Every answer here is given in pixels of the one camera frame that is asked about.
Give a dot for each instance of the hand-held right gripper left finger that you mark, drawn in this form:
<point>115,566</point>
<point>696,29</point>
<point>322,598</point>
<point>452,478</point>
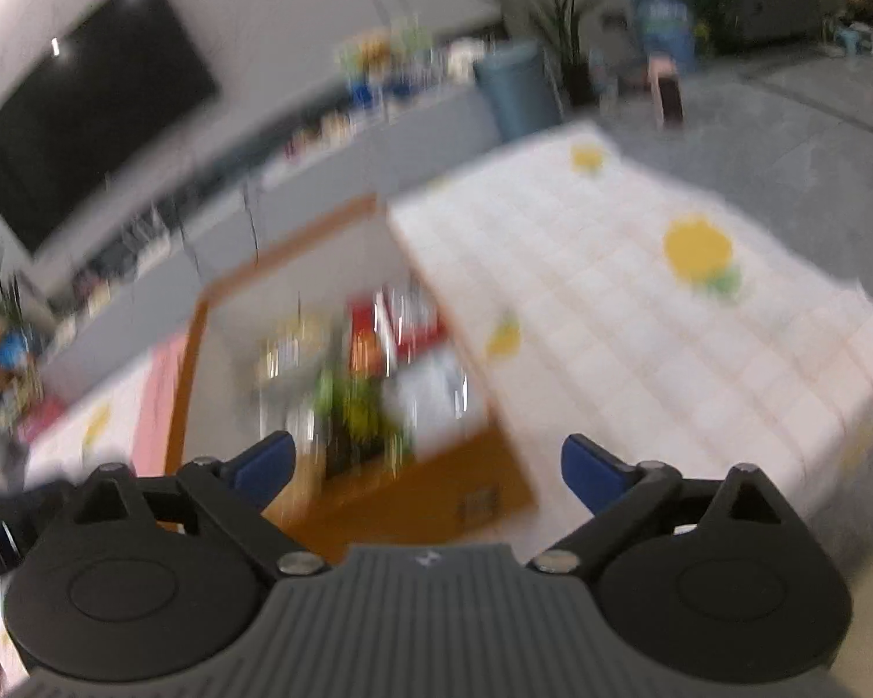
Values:
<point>265,465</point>

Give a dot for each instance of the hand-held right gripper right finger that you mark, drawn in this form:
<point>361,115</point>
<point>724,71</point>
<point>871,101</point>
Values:
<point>589,469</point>

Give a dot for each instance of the bright green snack packet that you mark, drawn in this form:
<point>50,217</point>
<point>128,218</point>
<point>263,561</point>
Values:
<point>349,407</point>

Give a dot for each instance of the orange cardboard box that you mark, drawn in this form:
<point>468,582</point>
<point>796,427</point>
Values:
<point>436,494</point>

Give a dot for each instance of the red snack packet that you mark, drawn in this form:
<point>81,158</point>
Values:
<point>378,334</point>

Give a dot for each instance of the pink table mat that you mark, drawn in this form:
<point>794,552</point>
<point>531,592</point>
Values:
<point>156,392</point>

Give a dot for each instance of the lemon print tablecloth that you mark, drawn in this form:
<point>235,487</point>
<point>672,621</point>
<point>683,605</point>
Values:
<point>625,342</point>

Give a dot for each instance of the blue foil packet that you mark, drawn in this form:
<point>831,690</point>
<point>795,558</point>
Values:
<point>7,353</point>

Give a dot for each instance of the long-leaf plant in white pot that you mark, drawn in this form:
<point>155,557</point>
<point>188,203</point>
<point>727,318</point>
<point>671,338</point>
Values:
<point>7,298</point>

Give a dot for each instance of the grey television console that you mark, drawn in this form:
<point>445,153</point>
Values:
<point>334,160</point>

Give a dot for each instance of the grey trash bin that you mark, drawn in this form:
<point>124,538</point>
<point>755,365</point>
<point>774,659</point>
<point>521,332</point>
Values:
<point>516,87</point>

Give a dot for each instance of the black television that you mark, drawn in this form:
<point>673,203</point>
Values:
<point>80,123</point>

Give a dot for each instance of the long-leaf floor plant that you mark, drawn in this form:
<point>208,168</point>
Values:
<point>567,29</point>

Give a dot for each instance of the blue water jug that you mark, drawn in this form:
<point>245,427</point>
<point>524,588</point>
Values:
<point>666,29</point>

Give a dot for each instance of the teddy bear gift box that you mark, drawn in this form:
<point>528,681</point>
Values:
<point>407,40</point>

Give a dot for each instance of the small blue stool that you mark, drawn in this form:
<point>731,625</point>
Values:
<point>855,36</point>

